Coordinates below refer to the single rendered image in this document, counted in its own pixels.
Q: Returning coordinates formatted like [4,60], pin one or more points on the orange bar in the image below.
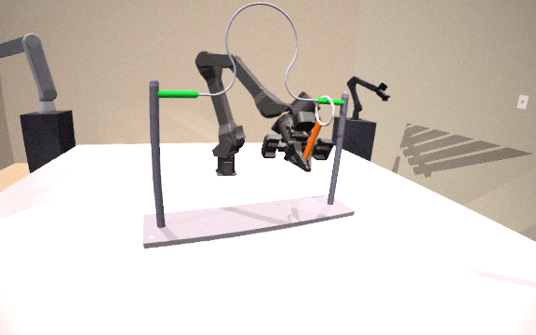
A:
[317,128]

